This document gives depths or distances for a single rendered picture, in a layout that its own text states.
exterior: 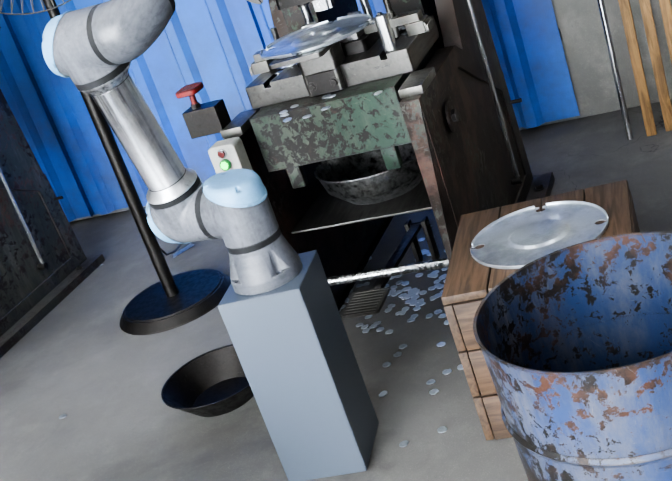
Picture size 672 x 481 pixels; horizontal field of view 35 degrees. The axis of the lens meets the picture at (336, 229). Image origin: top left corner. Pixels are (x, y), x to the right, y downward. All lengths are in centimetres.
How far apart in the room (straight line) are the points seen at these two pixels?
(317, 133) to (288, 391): 71
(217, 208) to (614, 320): 79
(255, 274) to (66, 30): 59
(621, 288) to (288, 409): 76
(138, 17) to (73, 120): 265
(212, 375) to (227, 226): 86
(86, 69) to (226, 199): 36
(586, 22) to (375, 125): 145
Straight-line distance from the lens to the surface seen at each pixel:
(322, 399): 224
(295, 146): 267
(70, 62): 206
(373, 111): 257
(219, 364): 292
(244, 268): 215
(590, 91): 394
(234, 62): 416
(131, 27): 198
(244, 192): 210
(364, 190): 275
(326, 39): 260
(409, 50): 261
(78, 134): 462
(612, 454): 159
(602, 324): 193
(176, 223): 220
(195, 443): 268
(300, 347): 218
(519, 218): 236
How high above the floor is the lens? 127
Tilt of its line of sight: 21 degrees down
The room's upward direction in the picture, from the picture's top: 19 degrees counter-clockwise
